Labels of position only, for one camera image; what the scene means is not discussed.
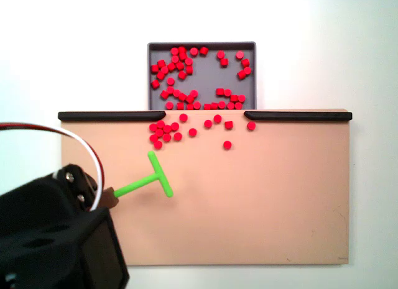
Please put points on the green T pusher brown block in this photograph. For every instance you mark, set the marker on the green T pusher brown block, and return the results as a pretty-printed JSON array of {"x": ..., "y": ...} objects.
[{"x": 158, "y": 176}]

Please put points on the red cylindrical granule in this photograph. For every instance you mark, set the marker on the red cylindrical granule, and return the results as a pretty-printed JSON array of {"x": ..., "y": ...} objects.
[
  {"x": 190, "y": 106},
  {"x": 221, "y": 104},
  {"x": 238, "y": 105},
  {"x": 153, "y": 138},
  {"x": 180, "y": 106},
  {"x": 167, "y": 128},
  {"x": 230, "y": 105},
  {"x": 183, "y": 56},
  {"x": 159, "y": 133},
  {"x": 158, "y": 144},
  {"x": 245, "y": 62},
  {"x": 241, "y": 98},
  {"x": 190, "y": 99},
  {"x": 247, "y": 70},
  {"x": 161, "y": 63},
  {"x": 169, "y": 105},
  {"x": 170, "y": 90},
  {"x": 155, "y": 84},
  {"x": 174, "y": 51},
  {"x": 196, "y": 105},
  {"x": 160, "y": 75},
  {"x": 239, "y": 55},
  {"x": 251, "y": 125},
  {"x": 177, "y": 136},
  {"x": 171, "y": 66},
  {"x": 167, "y": 137},
  {"x": 208, "y": 124},
  {"x": 160, "y": 124},
  {"x": 221, "y": 54},
  {"x": 214, "y": 105},
  {"x": 182, "y": 75},
  {"x": 217, "y": 118},
  {"x": 164, "y": 94},
  {"x": 170, "y": 81},
  {"x": 194, "y": 51},
  {"x": 227, "y": 92},
  {"x": 224, "y": 62},
  {"x": 220, "y": 91},
  {"x": 175, "y": 59},
  {"x": 182, "y": 49},
  {"x": 203, "y": 50},
  {"x": 229, "y": 124},
  {"x": 175, "y": 126},
  {"x": 179, "y": 66},
  {"x": 234, "y": 98},
  {"x": 241, "y": 74},
  {"x": 153, "y": 127},
  {"x": 183, "y": 117},
  {"x": 154, "y": 68},
  {"x": 207, "y": 106},
  {"x": 176, "y": 93},
  {"x": 164, "y": 70},
  {"x": 192, "y": 132},
  {"x": 193, "y": 93},
  {"x": 227, "y": 144},
  {"x": 182, "y": 97},
  {"x": 189, "y": 70},
  {"x": 188, "y": 61}
]

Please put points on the grey rectangular tray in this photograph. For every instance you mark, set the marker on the grey rectangular tray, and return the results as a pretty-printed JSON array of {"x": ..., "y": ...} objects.
[{"x": 205, "y": 77}]

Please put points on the beige flat board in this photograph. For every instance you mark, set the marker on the beige flat board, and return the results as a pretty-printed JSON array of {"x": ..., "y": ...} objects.
[{"x": 248, "y": 192}]

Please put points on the black guide rail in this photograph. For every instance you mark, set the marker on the black guide rail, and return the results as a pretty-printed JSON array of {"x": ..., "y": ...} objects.
[
  {"x": 298, "y": 116},
  {"x": 112, "y": 116}
]

